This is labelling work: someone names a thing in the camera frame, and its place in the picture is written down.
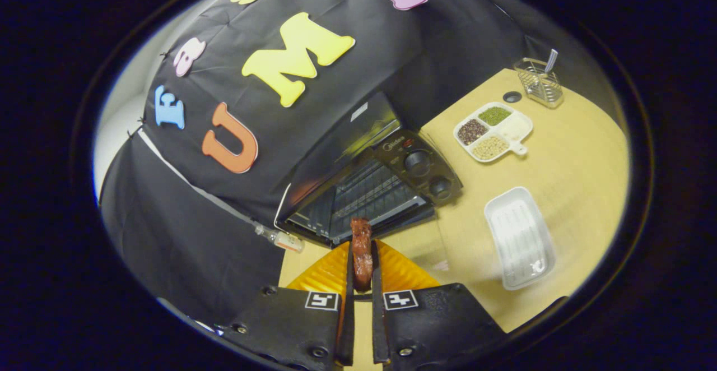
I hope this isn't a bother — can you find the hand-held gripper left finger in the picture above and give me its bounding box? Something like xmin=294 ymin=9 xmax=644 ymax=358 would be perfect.
xmin=216 ymin=240 xmax=356 ymax=371

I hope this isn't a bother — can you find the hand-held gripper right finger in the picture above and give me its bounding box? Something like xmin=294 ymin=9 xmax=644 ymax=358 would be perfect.
xmin=370 ymin=239 xmax=508 ymax=371

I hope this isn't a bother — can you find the brown steak piece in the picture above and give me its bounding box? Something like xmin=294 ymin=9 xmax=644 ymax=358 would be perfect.
xmin=350 ymin=217 xmax=374 ymax=292

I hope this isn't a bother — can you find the black toaster oven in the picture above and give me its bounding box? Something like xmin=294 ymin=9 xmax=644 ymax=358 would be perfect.
xmin=273 ymin=91 xmax=464 ymax=273

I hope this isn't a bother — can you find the clear glass bottle orange label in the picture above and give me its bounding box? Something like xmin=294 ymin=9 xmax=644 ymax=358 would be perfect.
xmin=255 ymin=224 xmax=305 ymax=253

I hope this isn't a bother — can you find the white rectangular tray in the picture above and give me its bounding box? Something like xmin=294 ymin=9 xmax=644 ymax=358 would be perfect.
xmin=483 ymin=186 xmax=556 ymax=291

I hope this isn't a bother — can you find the white divided plate with grains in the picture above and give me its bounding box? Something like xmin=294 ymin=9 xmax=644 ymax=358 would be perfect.
xmin=453 ymin=102 xmax=534 ymax=164

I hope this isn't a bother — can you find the metal wire utensil holder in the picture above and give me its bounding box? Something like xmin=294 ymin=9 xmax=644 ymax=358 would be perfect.
xmin=513 ymin=57 xmax=564 ymax=109

